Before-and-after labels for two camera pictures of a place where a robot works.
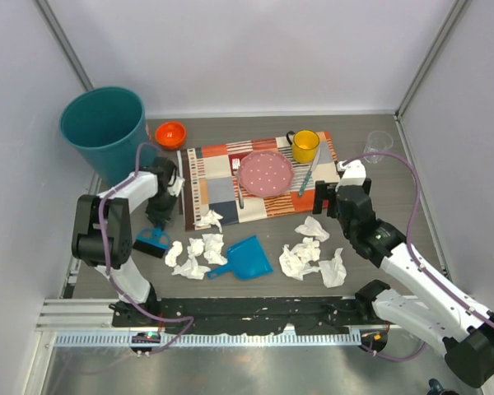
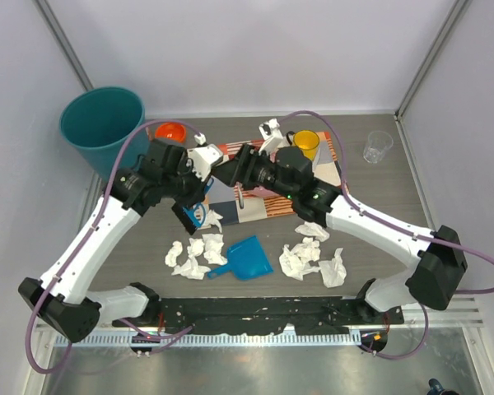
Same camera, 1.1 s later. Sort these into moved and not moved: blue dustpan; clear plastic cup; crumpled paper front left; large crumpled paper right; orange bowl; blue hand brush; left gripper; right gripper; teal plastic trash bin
Moved: right gripper; blue hand brush; left gripper
Not moved: teal plastic trash bin; orange bowl; large crumpled paper right; blue dustpan; clear plastic cup; crumpled paper front left
